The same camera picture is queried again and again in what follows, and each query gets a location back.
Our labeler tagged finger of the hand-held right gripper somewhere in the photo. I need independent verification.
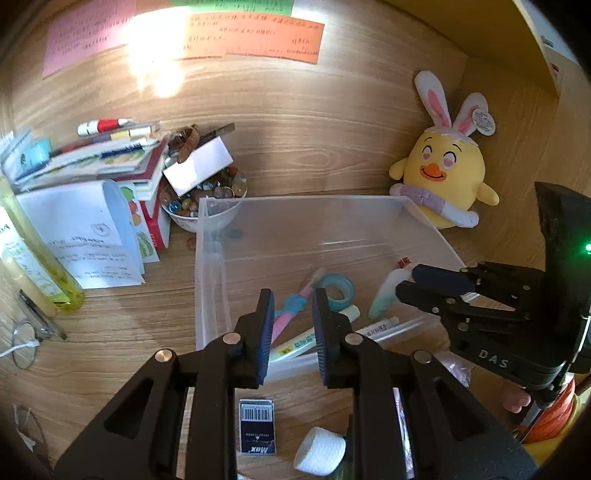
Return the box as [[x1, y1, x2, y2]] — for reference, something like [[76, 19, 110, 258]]
[[394, 280, 533, 322], [412, 262, 546, 297]]

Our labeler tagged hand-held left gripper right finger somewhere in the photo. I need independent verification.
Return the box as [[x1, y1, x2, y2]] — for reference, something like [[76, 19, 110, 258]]
[[311, 287, 539, 480]]

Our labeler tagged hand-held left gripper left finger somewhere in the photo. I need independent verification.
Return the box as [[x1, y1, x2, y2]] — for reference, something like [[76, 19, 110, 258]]
[[53, 288, 278, 480]]

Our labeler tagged white teal plastic tool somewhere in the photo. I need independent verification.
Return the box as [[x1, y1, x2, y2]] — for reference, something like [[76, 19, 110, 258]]
[[368, 268, 414, 320]]

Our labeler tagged black staples box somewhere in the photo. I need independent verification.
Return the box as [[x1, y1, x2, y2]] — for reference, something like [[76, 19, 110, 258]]
[[236, 399, 278, 457]]

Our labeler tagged clear plastic storage box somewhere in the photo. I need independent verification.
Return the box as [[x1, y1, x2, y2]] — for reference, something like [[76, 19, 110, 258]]
[[194, 195, 469, 370]]

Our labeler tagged white gauze tape roll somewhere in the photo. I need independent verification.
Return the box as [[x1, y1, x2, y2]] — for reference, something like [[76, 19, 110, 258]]
[[293, 427, 347, 477]]

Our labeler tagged person's right hand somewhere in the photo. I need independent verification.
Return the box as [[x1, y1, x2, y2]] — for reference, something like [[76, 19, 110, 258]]
[[503, 387, 533, 412]]

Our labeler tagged yellow green highlighter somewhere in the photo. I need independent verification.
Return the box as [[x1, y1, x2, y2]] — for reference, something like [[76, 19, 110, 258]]
[[270, 304, 361, 366]]

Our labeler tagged pink teal pen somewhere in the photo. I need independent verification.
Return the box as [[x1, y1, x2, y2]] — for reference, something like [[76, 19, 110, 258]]
[[270, 268, 326, 344]]

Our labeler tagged white glue stick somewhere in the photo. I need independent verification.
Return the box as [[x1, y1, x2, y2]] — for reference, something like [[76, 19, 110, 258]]
[[355, 316, 400, 339]]

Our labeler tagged teal washi tape roll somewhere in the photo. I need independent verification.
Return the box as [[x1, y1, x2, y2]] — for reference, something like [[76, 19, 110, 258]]
[[320, 272, 356, 311]]

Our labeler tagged yellow chick plush toy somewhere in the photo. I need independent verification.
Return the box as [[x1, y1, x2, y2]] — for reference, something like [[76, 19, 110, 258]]
[[388, 70, 500, 230]]

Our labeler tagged white bowl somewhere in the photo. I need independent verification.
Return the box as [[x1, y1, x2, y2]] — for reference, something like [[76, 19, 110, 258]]
[[159, 175, 247, 234]]

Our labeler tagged yellow cloth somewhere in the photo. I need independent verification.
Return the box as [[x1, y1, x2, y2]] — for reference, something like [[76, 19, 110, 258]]
[[522, 415, 579, 468]]

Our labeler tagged red white box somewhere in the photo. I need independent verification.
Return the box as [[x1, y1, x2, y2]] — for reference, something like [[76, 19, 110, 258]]
[[139, 185, 171, 252]]

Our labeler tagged pile of colourful beads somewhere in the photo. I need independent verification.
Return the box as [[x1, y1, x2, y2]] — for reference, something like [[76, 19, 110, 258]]
[[161, 157, 247, 217]]

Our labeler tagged fruit print notebook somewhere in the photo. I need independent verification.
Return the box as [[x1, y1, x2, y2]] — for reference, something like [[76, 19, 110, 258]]
[[113, 182, 160, 264]]

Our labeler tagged white card box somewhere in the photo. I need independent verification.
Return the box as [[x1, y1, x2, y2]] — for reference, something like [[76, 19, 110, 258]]
[[163, 138, 235, 197]]

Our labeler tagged dark red cover book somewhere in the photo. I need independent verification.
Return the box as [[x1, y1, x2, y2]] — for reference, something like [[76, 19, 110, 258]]
[[111, 138, 171, 201]]

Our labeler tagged white folded leaflet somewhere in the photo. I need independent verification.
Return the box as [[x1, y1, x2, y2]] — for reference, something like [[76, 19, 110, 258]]
[[16, 180, 146, 290]]

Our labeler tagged metal clip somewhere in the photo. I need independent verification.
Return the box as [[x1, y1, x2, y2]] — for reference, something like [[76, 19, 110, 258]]
[[18, 290, 68, 342]]

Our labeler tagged stack of books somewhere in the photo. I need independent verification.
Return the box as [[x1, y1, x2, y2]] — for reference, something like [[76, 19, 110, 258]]
[[9, 137, 160, 185]]

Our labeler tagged yellow label pen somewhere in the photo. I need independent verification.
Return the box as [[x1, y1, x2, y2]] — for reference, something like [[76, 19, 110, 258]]
[[95, 128, 154, 145]]

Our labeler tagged tall yellow liquid bottle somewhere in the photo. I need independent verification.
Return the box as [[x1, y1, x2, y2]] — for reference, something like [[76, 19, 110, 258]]
[[0, 178, 86, 317]]

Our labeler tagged red white marker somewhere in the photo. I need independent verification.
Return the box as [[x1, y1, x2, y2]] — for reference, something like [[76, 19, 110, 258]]
[[78, 119, 139, 137]]

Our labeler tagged orange paper note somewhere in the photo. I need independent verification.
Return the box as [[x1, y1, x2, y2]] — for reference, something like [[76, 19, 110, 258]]
[[173, 11, 325, 65]]

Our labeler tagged teal small box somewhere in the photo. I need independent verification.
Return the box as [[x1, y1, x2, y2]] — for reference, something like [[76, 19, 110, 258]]
[[28, 140, 51, 168]]

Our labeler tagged green paper note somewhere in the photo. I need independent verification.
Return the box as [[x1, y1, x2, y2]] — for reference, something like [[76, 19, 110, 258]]
[[171, 0, 295, 17]]

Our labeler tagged pink paper note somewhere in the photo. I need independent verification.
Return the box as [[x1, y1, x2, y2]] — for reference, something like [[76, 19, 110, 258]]
[[42, 0, 138, 78]]

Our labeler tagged brown leather strap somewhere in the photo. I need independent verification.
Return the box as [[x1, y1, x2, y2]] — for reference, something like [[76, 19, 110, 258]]
[[168, 124, 201, 164]]

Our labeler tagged white charging cable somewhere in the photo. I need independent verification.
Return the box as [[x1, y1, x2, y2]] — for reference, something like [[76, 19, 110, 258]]
[[0, 338, 41, 358]]

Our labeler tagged metal key ring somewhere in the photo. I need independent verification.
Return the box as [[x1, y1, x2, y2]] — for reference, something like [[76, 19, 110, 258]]
[[11, 320, 38, 370]]

